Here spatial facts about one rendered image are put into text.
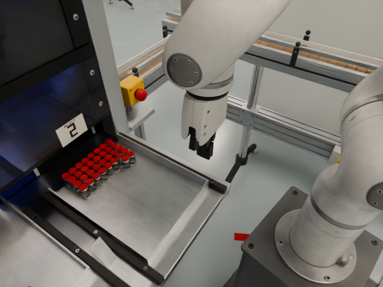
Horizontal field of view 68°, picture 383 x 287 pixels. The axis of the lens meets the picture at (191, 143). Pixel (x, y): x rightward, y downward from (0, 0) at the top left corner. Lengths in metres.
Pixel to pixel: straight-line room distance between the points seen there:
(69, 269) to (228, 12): 0.62
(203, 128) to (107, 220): 0.40
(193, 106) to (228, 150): 1.67
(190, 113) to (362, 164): 0.26
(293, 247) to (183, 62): 0.55
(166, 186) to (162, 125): 1.55
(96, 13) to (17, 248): 0.59
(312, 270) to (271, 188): 1.25
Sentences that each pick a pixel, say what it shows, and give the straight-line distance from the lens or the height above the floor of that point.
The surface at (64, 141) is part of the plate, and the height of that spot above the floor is 1.00.
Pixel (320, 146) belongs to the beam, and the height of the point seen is 0.50.
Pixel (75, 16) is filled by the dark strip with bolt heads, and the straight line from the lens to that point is 0.74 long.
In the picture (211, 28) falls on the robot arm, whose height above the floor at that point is 1.40.
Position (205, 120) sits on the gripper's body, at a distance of 0.48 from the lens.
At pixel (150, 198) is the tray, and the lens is 0.79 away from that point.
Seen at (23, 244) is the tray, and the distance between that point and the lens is 0.82.
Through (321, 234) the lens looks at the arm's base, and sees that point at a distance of 0.65.
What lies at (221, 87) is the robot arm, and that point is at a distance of 0.45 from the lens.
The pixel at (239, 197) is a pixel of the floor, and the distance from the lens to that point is 1.88.
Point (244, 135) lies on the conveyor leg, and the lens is 1.75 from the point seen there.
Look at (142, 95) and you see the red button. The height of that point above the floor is 1.00.
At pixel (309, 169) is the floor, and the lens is 2.16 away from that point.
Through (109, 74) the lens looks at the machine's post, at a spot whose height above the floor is 1.11.
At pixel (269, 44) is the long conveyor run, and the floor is 0.93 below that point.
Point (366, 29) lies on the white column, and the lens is 1.91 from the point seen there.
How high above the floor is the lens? 1.53
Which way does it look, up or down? 45 degrees down
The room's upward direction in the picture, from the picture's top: straight up
